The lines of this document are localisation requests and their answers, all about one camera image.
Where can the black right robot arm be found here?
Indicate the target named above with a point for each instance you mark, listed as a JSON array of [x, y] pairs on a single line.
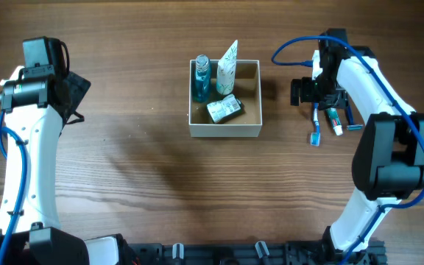
[[388, 166]]

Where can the white lotion tube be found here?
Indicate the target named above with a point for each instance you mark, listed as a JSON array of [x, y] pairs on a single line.
[[226, 70]]

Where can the green Dettol soap bar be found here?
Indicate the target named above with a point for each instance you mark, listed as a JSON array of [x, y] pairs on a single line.
[[226, 109]]

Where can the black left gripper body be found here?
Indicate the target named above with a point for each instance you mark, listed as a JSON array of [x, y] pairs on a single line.
[[79, 86]]

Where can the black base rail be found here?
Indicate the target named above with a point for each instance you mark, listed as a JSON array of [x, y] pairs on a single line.
[[289, 253]]

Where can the blue mouthwash bottle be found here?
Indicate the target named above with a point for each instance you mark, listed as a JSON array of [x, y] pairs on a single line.
[[202, 78]]

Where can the blue disposable razor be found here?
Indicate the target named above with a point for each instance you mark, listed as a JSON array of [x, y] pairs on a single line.
[[352, 126]]

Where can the white cardboard box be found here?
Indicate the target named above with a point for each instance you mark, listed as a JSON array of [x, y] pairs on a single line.
[[247, 89]]

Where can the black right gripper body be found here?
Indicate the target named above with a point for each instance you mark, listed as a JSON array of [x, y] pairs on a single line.
[[320, 90]]

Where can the blue white toothbrush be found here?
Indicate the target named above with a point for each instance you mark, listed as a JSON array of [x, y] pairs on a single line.
[[315, 135]]

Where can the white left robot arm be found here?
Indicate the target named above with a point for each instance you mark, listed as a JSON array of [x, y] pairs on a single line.
[[36, 103]]

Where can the teal toothpaste tube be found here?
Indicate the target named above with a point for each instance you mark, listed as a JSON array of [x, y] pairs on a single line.
[[335, 121]]

